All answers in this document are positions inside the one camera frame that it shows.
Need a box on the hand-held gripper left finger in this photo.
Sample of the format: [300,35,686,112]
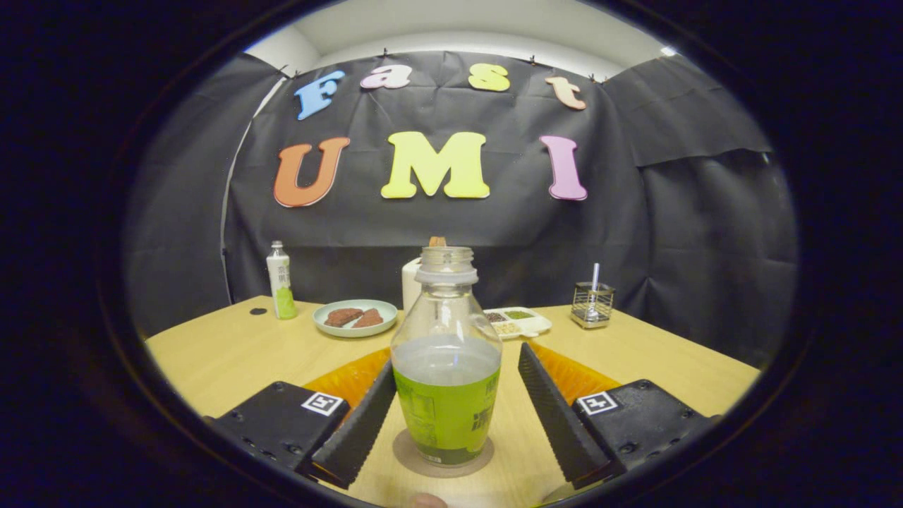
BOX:
[205,358,398,490]

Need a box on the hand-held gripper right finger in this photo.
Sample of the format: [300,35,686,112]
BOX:
[517,341,722,490]

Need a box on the round brown coaster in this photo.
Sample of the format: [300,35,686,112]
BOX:
[392,429,495,479]

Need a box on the green label juice bottle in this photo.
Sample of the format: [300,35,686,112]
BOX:
[390,246,503,468]

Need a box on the tall white green bottle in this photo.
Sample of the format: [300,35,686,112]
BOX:
[266,241,298,320]

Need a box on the pale green plate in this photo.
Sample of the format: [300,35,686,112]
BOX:
[313,299,399,339]

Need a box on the white divided snack tray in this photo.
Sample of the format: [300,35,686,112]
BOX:
[483,307,552,340]

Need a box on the wooden table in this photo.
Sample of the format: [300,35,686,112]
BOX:
[143,296,763,508]

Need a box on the white toaster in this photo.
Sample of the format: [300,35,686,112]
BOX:
[401,255,428,313]

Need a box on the black backdrop cloth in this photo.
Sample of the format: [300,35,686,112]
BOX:
[123,49,798,371]

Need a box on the wire mesh holder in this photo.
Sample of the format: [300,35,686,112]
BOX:
[570,282,616,330]

